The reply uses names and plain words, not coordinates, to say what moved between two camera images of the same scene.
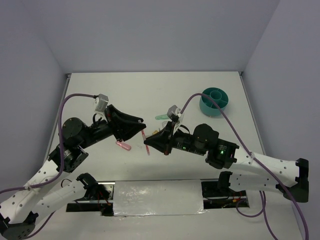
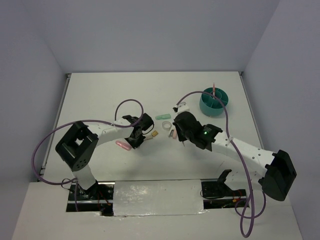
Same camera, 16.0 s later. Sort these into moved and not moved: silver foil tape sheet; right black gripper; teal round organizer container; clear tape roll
Moved: right black gripper
Not moved: clear tape roll; silver foil tape sheet; teal round organizer container
